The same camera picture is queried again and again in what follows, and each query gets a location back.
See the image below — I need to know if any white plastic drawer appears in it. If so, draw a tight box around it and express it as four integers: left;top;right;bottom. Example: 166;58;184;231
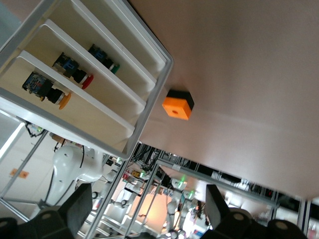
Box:
23;18;148;130
46;0;158;105
0;49;137;155

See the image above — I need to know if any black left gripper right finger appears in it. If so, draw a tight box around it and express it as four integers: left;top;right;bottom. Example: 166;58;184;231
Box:
199;184;309;239

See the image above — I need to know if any red push button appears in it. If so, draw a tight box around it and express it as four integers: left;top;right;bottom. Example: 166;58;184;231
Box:
52;51;95;90

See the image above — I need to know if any orange black button box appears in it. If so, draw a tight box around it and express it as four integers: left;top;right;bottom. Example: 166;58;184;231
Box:
161;89;195;121

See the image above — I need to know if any orange label sticker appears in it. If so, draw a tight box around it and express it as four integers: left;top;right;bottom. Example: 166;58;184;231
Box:
9;168;29;179

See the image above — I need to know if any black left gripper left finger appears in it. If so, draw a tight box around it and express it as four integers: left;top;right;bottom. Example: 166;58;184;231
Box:
0;183;94;239

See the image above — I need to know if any white drawer cabinet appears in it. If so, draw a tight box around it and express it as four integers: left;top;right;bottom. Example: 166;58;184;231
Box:
0;0;174;161

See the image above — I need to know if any green push button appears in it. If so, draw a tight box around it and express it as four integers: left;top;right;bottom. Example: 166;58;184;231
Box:
88;44;120;75

